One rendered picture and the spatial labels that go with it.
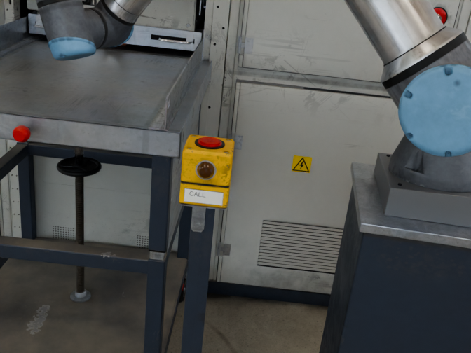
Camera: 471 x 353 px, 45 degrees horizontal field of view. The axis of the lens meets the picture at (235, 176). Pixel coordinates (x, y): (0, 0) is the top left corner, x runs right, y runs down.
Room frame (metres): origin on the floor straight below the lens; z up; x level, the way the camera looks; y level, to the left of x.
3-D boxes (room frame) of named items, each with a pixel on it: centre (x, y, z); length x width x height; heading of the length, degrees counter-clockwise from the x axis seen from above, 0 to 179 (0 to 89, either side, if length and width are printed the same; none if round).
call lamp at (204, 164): (0.84, 0.05, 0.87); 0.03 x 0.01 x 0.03; 89
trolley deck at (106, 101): (1.42, 0.42, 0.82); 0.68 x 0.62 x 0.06; 179
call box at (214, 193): (0.88, 0.05, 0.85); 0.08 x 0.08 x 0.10; 89
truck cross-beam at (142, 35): (1.81, 0.42, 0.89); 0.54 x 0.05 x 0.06; 89
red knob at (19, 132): (1.06, 0.43, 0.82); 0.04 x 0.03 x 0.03; 179
